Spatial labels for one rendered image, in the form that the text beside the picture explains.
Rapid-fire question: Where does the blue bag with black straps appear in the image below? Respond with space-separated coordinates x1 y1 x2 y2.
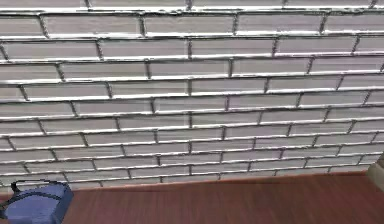
0 180 75 224

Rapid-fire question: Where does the beige furniture corner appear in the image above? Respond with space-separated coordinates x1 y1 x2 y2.
366 161 384 193

